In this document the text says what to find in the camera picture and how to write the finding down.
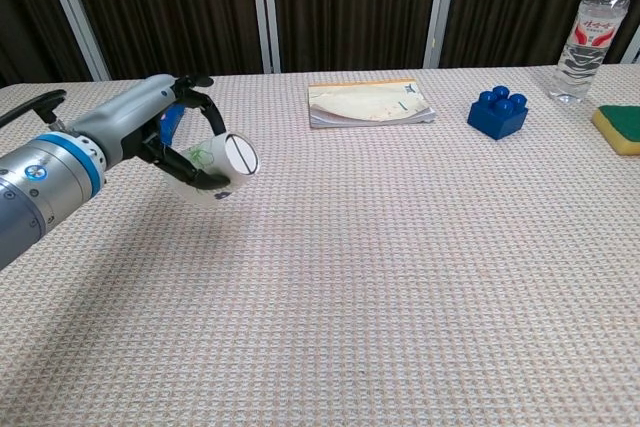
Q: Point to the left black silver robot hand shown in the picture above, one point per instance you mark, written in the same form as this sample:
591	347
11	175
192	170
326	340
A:
125	117

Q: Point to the white paper cup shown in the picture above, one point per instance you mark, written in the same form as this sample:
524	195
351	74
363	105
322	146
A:
242	156

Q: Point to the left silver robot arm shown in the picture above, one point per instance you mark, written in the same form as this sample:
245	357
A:
35	197

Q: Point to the beige notebook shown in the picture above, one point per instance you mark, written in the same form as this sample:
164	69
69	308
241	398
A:
367	104

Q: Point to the pink woven tablecloth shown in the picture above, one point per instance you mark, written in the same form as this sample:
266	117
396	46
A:
350	272

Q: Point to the blue toy building block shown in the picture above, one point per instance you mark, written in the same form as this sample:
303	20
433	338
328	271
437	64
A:
497	114

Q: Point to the clear plastic water bottle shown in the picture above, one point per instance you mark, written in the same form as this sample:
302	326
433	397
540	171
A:
585	42

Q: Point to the green yellow sponge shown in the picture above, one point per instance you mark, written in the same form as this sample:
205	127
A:
620	129

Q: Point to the white partition frame post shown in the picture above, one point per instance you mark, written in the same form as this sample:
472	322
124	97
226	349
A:
634	49
75	14
265	9
442	7

